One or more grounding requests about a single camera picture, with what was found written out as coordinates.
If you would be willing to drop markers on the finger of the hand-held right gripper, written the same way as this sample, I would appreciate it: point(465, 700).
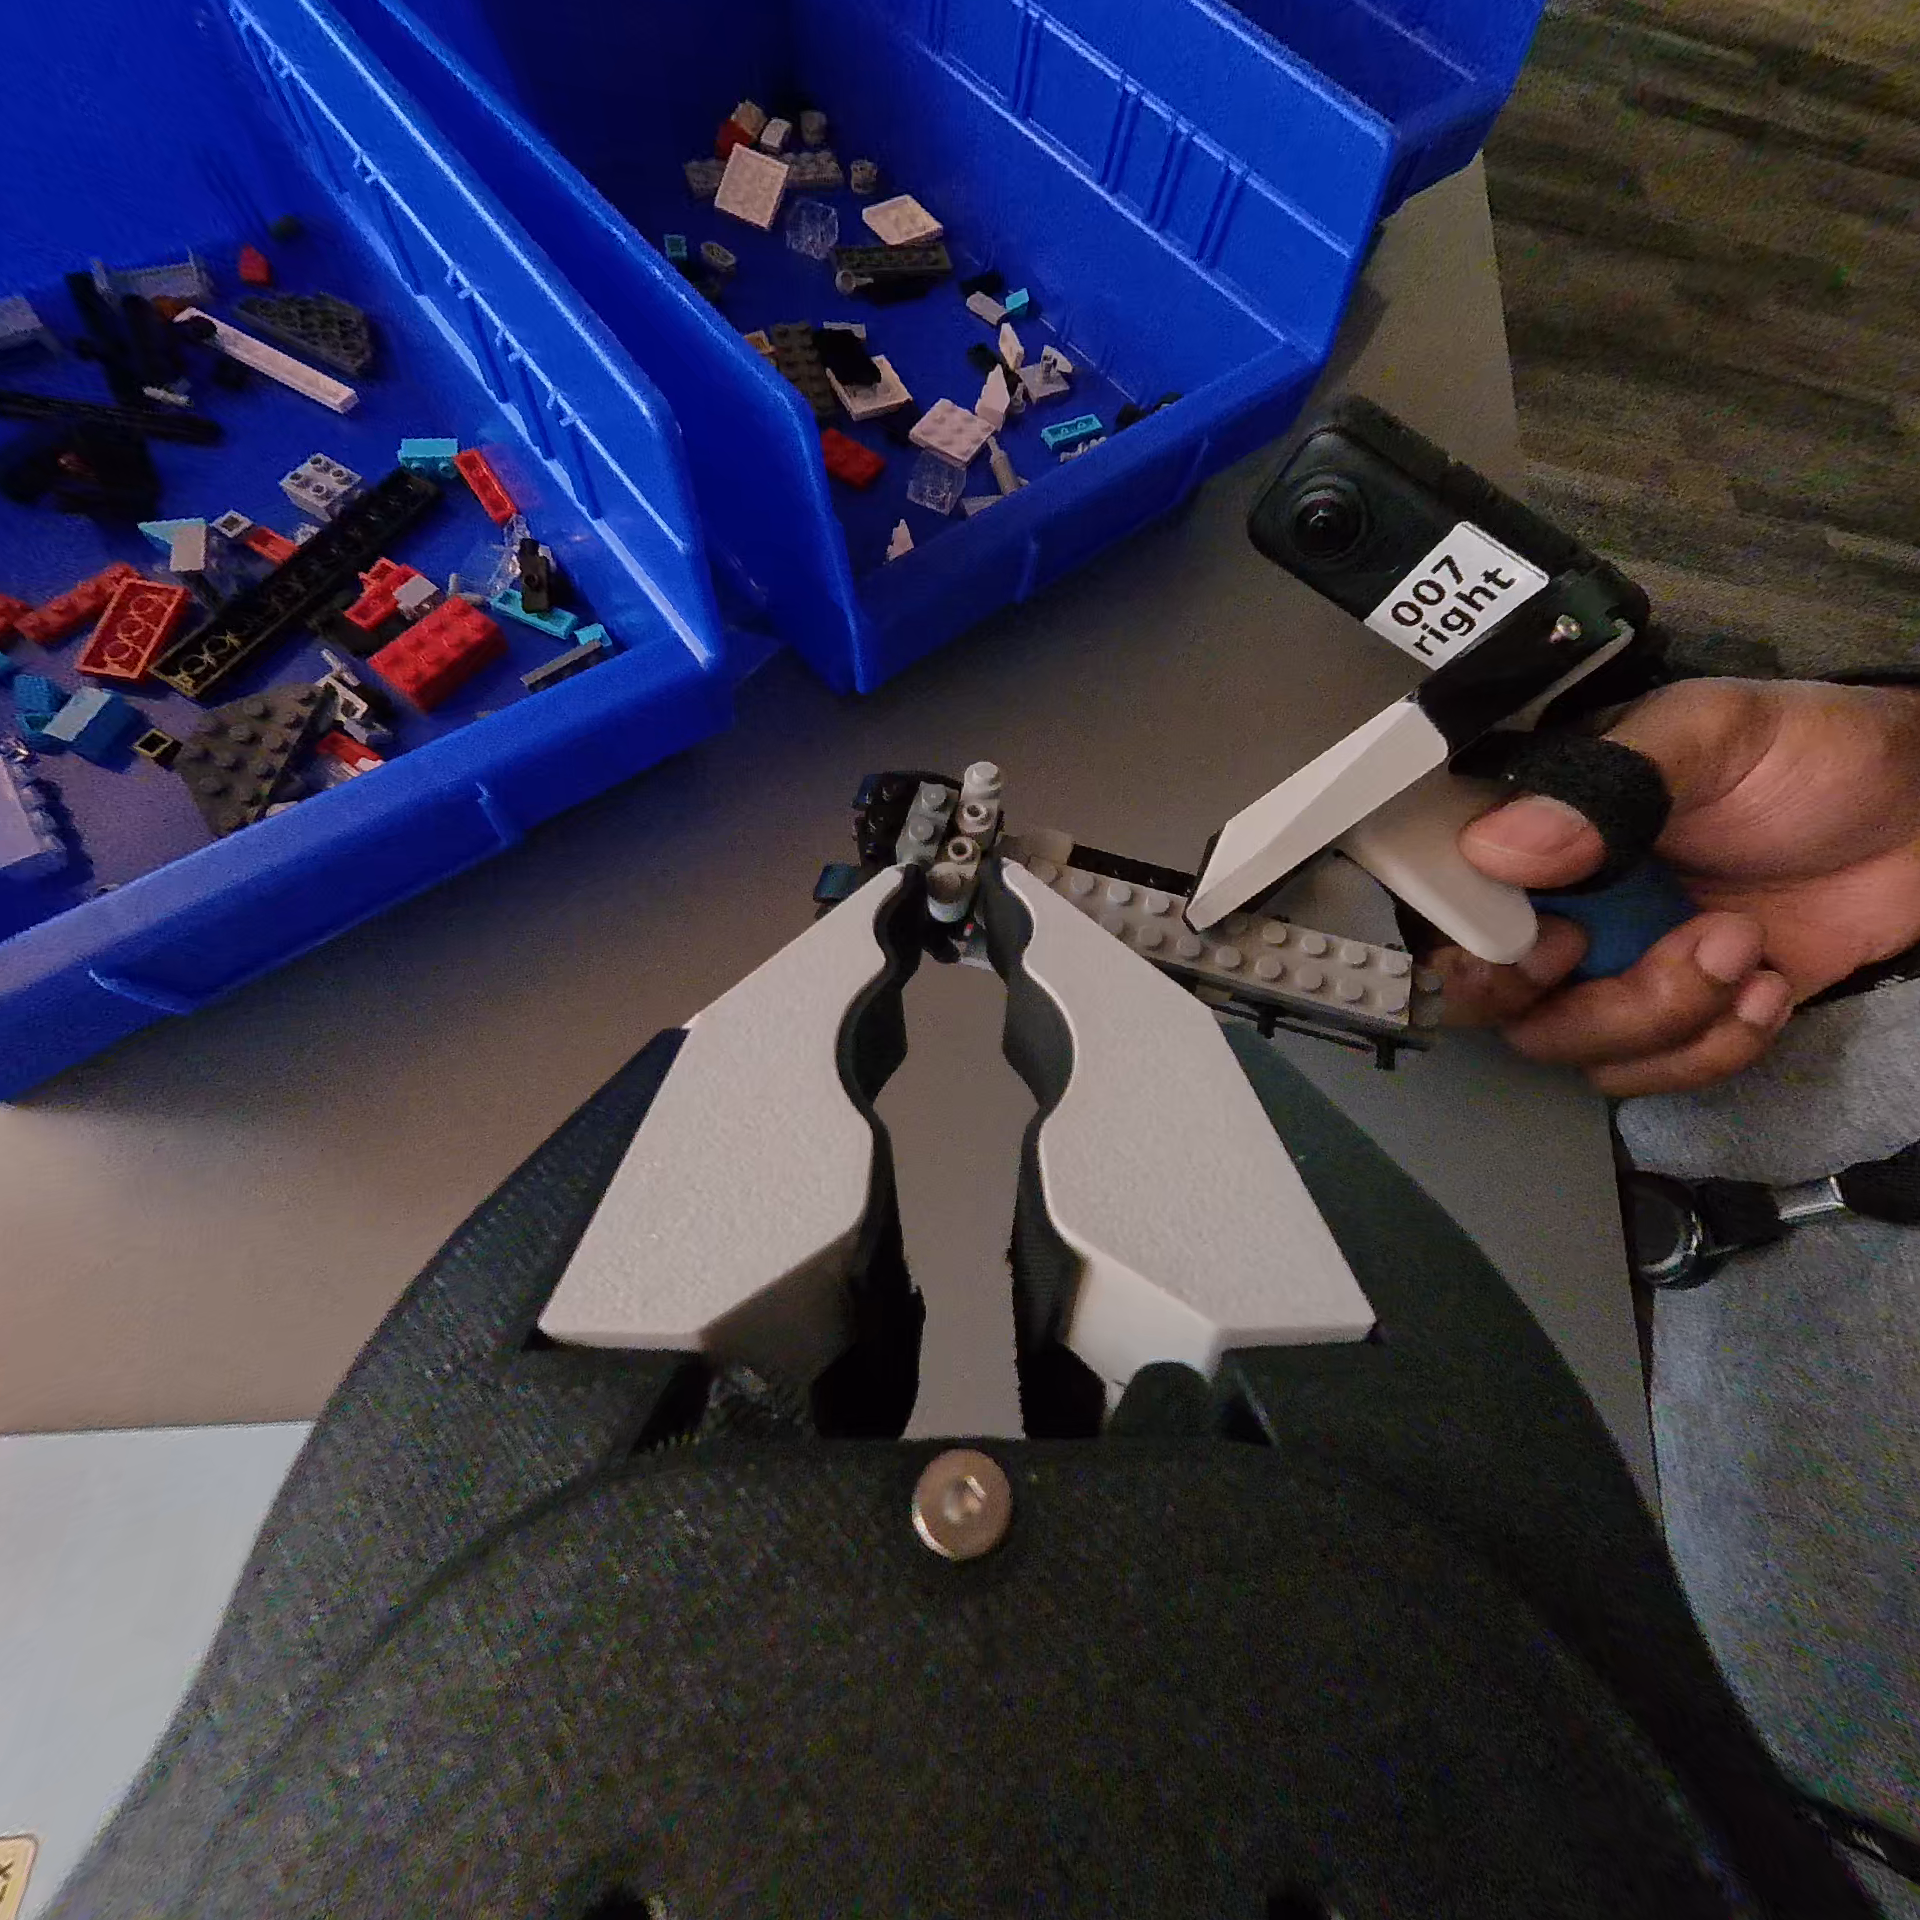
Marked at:
point(1320, 796)

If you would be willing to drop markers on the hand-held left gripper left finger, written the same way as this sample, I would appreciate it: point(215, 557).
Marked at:
point(721, 1201)

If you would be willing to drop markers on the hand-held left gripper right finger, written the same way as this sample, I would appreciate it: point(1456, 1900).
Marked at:
point(1200, 1201)

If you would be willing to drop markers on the grey toy brick model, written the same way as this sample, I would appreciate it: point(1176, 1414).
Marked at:
point(1290, 962)

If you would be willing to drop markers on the small grey toy brick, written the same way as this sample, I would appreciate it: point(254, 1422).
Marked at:
point(921, 820)

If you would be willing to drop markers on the blue plastic bin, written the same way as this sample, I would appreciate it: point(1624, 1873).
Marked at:
point(1441, 90)
point(452, 841)
point(1050, 570)

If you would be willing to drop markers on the person's right hand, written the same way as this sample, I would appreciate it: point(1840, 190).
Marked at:
point(1799, 841)

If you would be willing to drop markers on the black round badge reel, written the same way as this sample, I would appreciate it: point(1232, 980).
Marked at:
point(1662, 1230)

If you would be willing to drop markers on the pile of grey white toy bricks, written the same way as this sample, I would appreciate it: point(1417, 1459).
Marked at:
point(901, 347)

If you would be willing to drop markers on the pile of red black toy bricks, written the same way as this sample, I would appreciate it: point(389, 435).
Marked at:
point(300, 586)

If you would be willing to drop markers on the white flat sheet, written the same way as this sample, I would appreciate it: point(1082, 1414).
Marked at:
point(120, 1651)

